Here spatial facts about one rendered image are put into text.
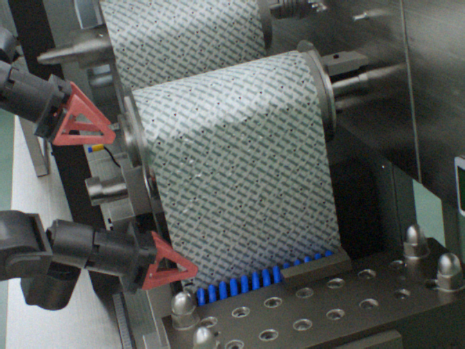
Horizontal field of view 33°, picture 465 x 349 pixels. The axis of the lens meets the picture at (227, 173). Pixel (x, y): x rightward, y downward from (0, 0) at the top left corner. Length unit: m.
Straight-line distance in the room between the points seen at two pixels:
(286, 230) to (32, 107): 0.38
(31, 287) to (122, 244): 0.13
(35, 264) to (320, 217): 0.39
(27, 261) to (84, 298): 0.47
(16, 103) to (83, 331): 0.47
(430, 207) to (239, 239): 2.49
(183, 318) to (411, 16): 0.47
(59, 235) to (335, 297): 0.36
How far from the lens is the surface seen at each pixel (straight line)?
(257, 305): 1.05
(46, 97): 1.04
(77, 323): 1.38
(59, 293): 1.08
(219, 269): 1.10
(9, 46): 1.10
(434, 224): 3.39
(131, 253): 1.04
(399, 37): 1.00
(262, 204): 1.08
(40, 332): 1.39
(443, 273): 1.02
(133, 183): 1.11
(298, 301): 1.04
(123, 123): 1.05
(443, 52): 0.90
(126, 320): 1.34
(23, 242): 0.99
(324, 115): 1.07
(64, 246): 1.03
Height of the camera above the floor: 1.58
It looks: 22 degrees down
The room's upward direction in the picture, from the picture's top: 12 degrees counter-clockwise
